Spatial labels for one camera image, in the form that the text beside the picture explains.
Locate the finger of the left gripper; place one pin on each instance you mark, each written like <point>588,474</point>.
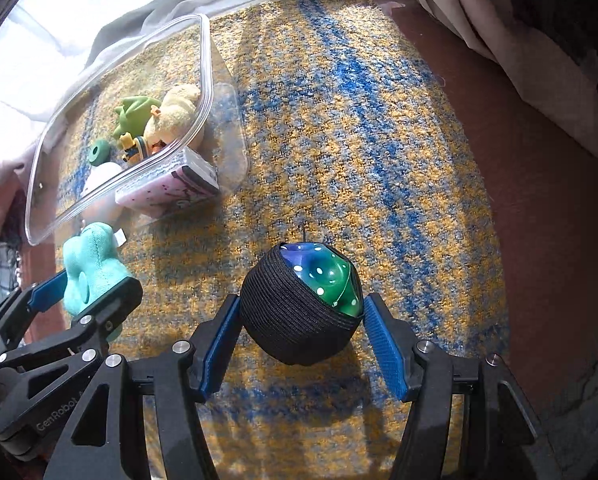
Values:
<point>19,308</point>
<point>90,329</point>

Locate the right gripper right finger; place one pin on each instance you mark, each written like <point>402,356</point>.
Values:
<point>502,437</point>

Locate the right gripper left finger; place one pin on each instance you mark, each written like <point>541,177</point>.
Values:
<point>104,437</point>

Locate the teal plush flower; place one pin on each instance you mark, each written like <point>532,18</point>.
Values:
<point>92,266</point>

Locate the pink Kuromi tissue pack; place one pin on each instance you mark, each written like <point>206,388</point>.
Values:
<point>186,179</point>

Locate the green foam roll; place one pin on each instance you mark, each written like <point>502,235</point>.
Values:
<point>99,153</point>

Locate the black green ball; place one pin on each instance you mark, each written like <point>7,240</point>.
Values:
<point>302,302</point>

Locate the clear plastic container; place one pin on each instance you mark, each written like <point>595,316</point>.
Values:
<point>66,193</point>

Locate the yellow plush duck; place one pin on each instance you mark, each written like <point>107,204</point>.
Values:
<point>172,119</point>

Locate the green frog toy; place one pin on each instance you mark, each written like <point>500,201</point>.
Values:
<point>133,114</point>

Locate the white sheer curtain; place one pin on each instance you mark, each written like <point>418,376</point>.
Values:
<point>104,10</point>

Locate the grey cloth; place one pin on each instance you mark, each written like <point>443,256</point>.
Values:
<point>129,24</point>

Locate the grey pink curtain right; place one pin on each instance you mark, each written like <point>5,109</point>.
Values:
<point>542,73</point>

